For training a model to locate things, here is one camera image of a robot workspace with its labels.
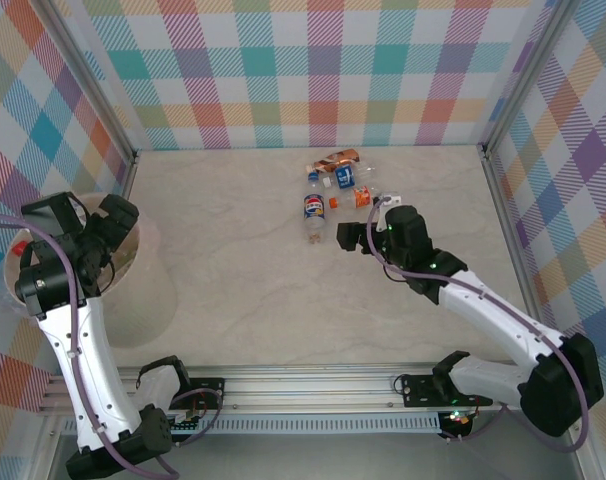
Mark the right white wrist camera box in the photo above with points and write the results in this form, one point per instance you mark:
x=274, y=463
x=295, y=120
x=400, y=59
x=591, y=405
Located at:
x=390, y=200

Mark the pink round waste bin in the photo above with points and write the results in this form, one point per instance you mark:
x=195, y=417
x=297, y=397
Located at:
x=143, y=310

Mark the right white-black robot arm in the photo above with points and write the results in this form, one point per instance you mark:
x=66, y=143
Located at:
x=493, y=320

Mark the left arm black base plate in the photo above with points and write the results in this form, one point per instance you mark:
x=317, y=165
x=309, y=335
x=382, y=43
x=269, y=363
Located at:
x=213, y=387

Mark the red label red cap bottle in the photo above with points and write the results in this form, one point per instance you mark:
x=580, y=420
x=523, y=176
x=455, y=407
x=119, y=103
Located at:
x=19, y=248

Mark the blue label plastic bottle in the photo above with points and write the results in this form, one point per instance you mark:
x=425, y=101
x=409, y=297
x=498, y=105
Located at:
x=344, y=176

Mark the copper label plastic bottle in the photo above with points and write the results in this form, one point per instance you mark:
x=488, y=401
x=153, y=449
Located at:
x=335, y=160

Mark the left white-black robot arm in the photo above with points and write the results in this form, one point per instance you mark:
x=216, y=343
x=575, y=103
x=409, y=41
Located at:
x=90, y=360

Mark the pepsi label plastic bottle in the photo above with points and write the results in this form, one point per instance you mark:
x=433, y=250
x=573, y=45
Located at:
x=313, y=209

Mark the aluminium mounting rail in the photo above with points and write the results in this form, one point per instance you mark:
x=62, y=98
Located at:
x=308, y=385

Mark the grey metal base panel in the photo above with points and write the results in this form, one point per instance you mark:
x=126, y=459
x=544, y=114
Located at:
x=308, y=460

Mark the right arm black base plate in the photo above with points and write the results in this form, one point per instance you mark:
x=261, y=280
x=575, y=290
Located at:
x=415, y=392

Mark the aluminium frame post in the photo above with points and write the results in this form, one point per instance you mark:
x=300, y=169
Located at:
x=525, y=75
x=95, y=85

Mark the orange label orange cap bottle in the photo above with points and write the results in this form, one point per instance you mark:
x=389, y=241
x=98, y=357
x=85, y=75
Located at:
x=362, y=197

